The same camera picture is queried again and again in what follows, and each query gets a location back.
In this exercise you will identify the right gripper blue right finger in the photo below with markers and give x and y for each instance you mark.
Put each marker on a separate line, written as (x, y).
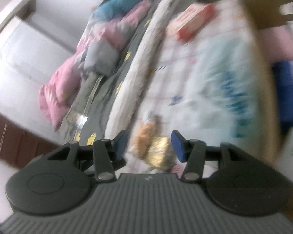
(180, 145)

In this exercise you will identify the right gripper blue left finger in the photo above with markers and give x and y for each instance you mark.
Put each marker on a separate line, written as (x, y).
(120, 144)

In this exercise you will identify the blue white tissue pack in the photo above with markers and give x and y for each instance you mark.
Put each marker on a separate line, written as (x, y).
(283, 77)

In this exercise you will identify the white rolled blanket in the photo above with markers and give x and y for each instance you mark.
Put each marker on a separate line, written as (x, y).
(131, 88)

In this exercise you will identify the gold foil packet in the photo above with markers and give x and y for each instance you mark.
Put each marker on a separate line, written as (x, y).
(161, 154)

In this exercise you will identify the grey bed sheet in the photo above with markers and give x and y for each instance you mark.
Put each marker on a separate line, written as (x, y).
(91, 109)

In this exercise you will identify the plaid floral mat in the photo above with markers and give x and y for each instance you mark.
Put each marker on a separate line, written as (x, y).
(175, 62)

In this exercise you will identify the white plastic bag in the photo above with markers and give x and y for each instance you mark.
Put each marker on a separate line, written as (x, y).
(221, 102)

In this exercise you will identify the pink grey quilt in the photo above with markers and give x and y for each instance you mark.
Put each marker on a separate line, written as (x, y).
(97, 53)

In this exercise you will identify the red wet wipes pack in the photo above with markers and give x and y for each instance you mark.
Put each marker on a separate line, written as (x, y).
(190, 21)

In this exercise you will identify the blue pillow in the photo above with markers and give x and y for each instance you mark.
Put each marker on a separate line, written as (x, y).
(113, 9)

